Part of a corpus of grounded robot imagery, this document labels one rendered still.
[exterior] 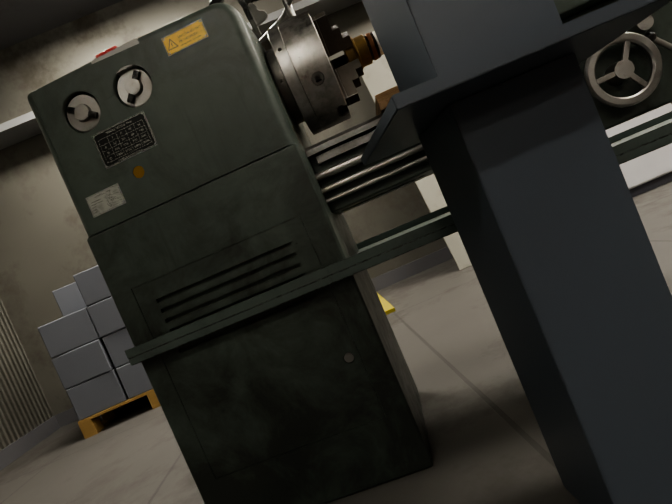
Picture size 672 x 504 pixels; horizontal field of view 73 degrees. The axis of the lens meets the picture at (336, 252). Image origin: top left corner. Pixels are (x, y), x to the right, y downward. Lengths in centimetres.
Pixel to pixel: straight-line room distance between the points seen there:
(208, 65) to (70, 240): 364
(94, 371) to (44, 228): 166
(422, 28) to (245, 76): 56
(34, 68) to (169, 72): 388
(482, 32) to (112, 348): 323
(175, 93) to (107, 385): 272
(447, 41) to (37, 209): 442
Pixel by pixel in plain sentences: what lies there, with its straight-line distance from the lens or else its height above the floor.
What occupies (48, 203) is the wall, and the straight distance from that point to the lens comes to 481.
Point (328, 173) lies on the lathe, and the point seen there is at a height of 78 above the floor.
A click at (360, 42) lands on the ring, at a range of 139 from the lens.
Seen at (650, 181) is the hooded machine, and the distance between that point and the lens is 421.
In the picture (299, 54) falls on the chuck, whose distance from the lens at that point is 128.
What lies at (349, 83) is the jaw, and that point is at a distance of 135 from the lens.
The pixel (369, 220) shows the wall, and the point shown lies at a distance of 417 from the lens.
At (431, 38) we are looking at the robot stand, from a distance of 73.
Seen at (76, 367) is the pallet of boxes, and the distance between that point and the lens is 370.
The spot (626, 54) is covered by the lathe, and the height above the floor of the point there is 73.
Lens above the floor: 62
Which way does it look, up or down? 2 degrees down
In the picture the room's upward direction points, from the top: 23 degrees counter-clockwise
